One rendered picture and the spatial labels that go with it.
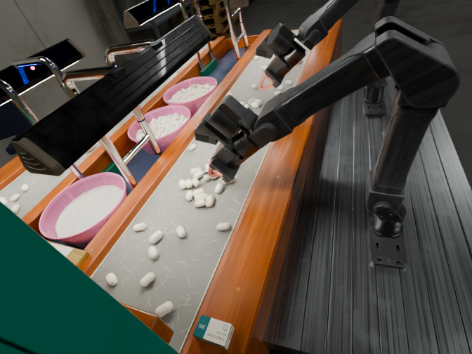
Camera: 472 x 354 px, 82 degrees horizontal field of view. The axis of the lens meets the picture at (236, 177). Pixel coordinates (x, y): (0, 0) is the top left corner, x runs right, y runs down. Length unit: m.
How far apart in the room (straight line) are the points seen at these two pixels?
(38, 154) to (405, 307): 0.70
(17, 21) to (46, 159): 3.15
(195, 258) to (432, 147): 0.75
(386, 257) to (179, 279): 0.45
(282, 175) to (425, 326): 0.42
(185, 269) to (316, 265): 0.30
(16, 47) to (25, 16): 0.34
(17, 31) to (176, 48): 2.89
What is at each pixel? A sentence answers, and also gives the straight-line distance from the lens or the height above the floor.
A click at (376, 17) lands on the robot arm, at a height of 0.97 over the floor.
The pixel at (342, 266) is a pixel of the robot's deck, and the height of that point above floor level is 0.67.
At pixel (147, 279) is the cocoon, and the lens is 0.66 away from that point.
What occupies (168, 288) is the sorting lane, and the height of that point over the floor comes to 0.74.
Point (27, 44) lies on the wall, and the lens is 3.61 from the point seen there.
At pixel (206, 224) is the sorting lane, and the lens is 0.71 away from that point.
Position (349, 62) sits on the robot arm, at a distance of 0.47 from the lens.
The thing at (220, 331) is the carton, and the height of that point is 0.78.
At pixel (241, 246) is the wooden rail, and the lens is 0.61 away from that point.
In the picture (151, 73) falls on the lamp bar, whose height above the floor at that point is 1.07.
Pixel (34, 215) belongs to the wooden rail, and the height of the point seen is 0.76.
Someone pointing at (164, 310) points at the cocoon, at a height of 0.76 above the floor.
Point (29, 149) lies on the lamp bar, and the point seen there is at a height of 1.09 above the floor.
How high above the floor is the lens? 1.26
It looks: 41 degrees down
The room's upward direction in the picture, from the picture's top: 17 degrees counter-clockwise
